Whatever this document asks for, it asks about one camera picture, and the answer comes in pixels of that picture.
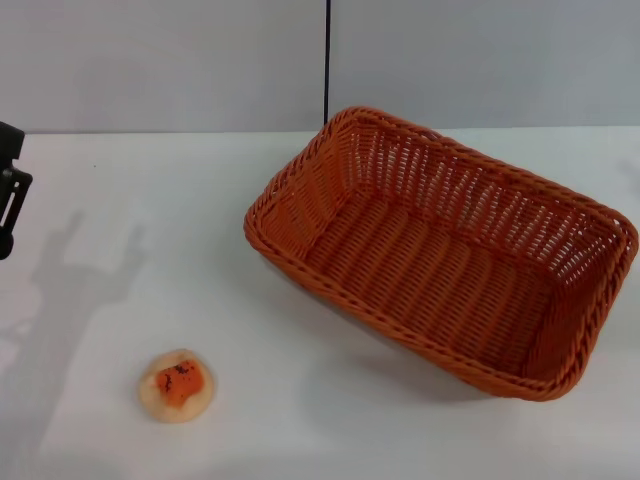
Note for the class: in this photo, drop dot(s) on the orange woven wicker basket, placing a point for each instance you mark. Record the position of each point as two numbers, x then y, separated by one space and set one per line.
430 260

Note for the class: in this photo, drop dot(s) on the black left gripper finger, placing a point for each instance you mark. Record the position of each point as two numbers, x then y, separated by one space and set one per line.
10 142

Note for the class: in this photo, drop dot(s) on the round bun with orange topping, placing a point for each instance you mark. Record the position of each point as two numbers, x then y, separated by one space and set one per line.
177 385

